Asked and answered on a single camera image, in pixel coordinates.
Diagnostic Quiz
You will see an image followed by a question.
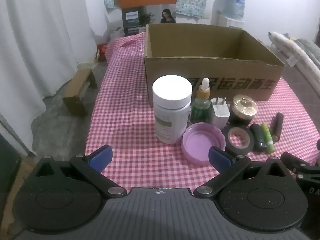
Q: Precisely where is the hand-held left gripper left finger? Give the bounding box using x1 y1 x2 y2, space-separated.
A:
34 144 127 198

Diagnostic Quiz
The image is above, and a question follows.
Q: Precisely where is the white water dispenser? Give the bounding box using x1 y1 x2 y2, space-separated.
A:
211 0 245 28

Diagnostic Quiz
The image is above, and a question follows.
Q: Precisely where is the white pill bottle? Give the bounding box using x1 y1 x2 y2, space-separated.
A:
152 76 193 145

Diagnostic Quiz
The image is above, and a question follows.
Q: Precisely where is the dark brown cylindrical tube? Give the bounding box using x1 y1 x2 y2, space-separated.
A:
272 112 284 142

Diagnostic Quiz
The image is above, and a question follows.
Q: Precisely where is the blue water bottle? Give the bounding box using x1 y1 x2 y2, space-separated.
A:
221 0 248 19

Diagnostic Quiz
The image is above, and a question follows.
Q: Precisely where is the green lip balm tube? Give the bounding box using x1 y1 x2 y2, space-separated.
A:
261 123 275 153

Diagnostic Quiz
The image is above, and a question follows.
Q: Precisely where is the purple plastic lid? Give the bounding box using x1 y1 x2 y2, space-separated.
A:
182 122 226 166

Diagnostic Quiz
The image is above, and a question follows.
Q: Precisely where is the white plastic bag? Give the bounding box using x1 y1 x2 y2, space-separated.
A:
110 27 125 40

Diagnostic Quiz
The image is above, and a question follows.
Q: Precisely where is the green dropper bottle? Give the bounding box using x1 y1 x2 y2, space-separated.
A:
190 78 213 125

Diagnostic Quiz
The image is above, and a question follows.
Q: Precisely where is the dark printed product box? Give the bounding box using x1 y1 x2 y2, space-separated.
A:
121 4 177 37

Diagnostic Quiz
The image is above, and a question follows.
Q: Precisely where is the black jar with gold lid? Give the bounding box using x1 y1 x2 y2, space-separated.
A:
229 94 258 127

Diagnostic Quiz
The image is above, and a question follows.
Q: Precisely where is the black cylindrical tube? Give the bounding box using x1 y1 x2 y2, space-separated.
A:
250 124 267 153

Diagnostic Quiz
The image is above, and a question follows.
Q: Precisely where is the white charger plug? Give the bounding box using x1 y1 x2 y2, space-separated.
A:
211 97 231 130

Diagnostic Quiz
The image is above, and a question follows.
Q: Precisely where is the brown cardboard box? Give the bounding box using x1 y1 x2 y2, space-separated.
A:
144 24 285 108

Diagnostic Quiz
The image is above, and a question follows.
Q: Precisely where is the white curtain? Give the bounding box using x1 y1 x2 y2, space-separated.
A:
0 0 108 155

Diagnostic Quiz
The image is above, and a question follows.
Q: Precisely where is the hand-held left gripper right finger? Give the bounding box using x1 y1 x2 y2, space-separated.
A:
193 146 294 198

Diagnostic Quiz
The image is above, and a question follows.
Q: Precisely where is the wooden stool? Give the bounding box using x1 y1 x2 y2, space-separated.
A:
62 68 98 117

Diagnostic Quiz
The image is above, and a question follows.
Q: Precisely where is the black tape roll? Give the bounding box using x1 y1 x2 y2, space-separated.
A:
224 126 255 155

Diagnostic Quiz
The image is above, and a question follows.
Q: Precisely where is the pink checkered tablecloth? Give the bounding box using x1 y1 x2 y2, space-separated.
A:
85 31 320 190

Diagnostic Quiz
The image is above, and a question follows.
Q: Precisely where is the red snack packet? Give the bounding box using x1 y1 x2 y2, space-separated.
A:
96 44 108 60

